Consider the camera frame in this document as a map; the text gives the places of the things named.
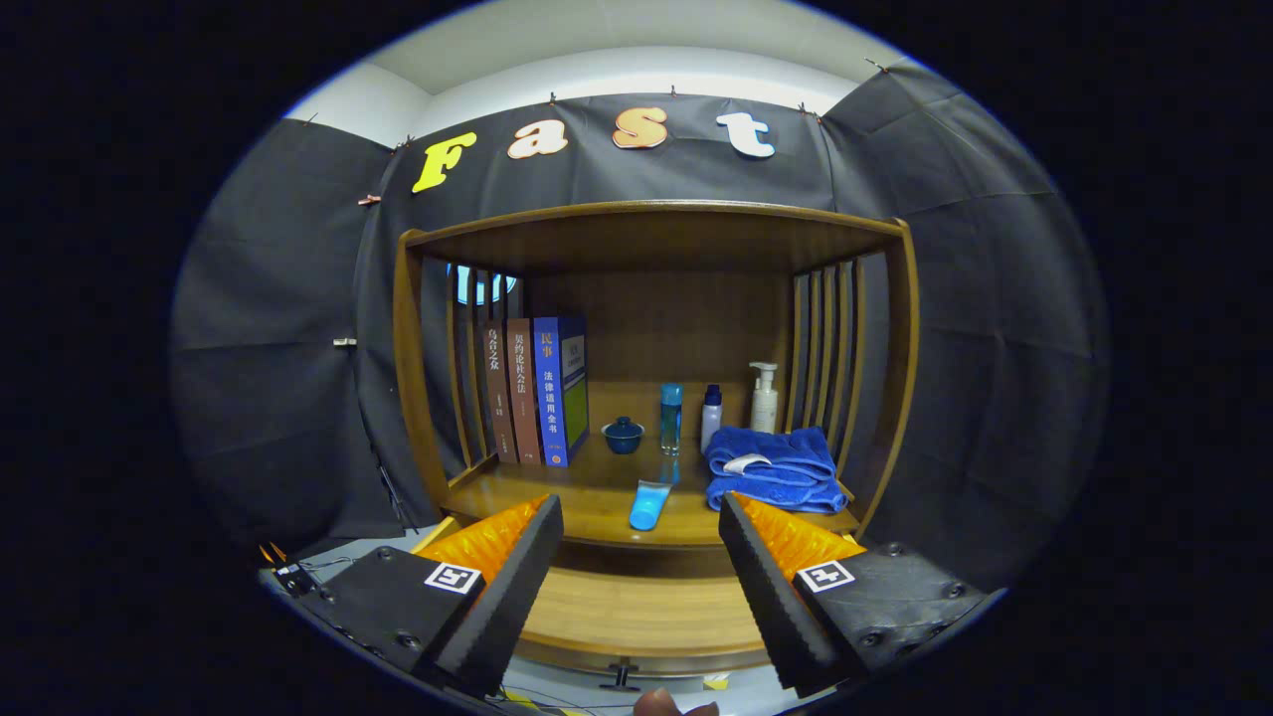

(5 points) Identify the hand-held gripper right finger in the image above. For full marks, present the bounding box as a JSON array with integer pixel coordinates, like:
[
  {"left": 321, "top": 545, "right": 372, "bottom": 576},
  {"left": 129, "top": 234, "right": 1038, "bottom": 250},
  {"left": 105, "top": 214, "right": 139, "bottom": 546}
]
[{"left": 718, "top": 491, "right": 988, "bottom": 697}]

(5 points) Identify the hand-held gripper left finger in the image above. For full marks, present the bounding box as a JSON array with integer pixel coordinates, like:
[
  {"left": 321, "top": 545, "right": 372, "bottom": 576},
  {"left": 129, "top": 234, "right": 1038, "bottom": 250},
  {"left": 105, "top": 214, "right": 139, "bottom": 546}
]
[{"left": 298, "top": 494, "right": 565, "bottom": 697}]

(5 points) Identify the wooden drawer with black knob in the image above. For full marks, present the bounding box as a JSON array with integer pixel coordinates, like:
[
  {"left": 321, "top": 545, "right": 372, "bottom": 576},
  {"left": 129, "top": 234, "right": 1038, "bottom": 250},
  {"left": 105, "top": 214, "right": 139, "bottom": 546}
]
[{"left": 413, "top": 512, "right": 797, "bottom": 692}]

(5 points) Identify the light blue tube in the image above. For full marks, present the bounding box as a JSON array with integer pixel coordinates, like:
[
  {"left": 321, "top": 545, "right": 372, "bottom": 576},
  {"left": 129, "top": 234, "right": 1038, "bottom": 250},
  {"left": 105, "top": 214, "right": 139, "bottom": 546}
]
[{"left": 629, "top": 478, "right": 674, "bottom": 532}]

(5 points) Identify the wooden countertop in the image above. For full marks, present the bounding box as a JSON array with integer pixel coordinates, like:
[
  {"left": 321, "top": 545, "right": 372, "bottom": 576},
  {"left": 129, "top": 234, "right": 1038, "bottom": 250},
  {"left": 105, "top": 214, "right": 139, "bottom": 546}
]
[{"left": 438, "top": 433, "right": 861, "bottom": 548}]

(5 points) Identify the wooden cabinet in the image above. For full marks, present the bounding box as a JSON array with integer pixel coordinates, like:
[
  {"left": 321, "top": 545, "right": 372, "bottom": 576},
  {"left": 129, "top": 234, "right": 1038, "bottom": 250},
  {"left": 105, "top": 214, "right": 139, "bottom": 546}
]
[{"left": 391, "top": 199, "right": 921, "bottom": 687}]

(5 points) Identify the folded blue towel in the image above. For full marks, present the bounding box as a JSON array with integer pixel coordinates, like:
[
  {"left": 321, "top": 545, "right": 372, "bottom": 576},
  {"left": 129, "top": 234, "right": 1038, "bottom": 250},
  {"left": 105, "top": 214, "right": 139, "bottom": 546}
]
[{"left": 704, "top": 426, "right": 848, "bottom": 515}]

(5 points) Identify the yellow black striped floor tape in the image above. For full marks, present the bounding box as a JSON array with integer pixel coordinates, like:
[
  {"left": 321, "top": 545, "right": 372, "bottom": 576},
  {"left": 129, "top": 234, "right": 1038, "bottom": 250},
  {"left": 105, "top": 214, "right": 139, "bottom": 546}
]
[{"left": 502, "top": 686, "right": 590, "bottom": 716}]

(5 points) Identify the white pump bottle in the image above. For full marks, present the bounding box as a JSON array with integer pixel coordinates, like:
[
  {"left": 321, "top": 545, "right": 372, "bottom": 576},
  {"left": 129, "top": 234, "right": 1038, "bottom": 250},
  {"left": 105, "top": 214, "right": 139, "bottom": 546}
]
[{"left": 750, "top": 361, "right": 780, "bottom": 435}]

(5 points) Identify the translucent blue bottle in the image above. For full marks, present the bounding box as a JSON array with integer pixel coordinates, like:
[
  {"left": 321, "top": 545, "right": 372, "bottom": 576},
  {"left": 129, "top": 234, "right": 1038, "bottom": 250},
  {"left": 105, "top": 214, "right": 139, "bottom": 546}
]
[{"left": 659, "top": 383, "right": 685, "bottom": 456}]

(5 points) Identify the reddish brown book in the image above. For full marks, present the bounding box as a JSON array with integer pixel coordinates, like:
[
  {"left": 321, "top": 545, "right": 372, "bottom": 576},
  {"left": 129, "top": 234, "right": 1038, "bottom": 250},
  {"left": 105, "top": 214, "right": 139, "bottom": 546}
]
[{"left": 505, "top": 318, "right": 544, "bottom": 465}]

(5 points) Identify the dark brown book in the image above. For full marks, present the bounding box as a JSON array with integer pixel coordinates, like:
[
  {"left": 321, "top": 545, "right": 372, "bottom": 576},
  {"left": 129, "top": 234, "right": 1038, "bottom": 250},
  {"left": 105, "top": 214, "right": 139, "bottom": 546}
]
[{"left": 480, "top": 320, "right": 520, "bottom": 464}]

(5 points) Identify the thick blue book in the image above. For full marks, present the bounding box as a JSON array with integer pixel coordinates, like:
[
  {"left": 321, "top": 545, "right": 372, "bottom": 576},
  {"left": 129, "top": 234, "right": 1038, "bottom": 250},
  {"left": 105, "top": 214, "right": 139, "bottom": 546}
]
[{"left": 532, "top": 315, "right": 590, "bottom": 468}]

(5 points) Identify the small black device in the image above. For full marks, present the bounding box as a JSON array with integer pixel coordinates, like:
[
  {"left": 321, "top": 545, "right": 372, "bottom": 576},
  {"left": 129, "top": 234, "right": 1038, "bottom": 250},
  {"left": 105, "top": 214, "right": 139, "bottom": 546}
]
[{"left": 261, "top": 542, "right": 324, "bottom": 600}]

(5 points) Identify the black backdrop cloth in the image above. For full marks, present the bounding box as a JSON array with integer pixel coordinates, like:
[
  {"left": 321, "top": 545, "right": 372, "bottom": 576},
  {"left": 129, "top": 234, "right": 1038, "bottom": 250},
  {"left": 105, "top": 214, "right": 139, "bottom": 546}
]
[{"left": 169, "top": 60, "right": 1110, "bottom": 588}]

